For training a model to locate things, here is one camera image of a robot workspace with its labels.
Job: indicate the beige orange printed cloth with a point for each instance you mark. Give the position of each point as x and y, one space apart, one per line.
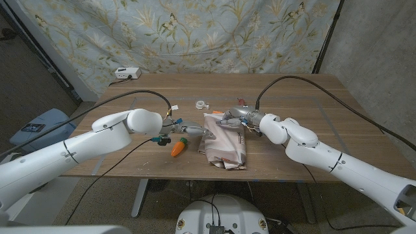
224 146

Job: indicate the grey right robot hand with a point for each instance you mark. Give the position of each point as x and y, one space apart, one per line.
243 115

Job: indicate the white tape roll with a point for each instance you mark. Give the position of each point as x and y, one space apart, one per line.
200 104

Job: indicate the red swiss knife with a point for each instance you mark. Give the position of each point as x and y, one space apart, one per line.
240 101

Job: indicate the white table leg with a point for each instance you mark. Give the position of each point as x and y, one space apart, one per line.
139 198
307 203

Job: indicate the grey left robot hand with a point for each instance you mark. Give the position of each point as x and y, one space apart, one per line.
193 129

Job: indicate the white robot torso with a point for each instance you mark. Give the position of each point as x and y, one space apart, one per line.
224 211

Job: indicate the dark wall rail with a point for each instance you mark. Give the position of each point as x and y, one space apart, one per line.
39 53

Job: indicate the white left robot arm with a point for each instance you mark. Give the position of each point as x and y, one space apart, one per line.
81 149

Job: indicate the orange toy carrot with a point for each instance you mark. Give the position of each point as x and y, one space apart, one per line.
177 149

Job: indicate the floral light blue backdrop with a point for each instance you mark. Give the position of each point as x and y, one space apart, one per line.
195 32

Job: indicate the blue plastic storage bin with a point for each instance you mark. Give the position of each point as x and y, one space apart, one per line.
55 117

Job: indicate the white power box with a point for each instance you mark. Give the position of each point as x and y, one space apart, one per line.
127 72

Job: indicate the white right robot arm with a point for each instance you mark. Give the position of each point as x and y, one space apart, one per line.
341 165

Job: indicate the white robot chest cover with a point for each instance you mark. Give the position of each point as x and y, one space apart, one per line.
65 230

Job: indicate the black backdrop stand pole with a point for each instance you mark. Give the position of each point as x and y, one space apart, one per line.
328 36

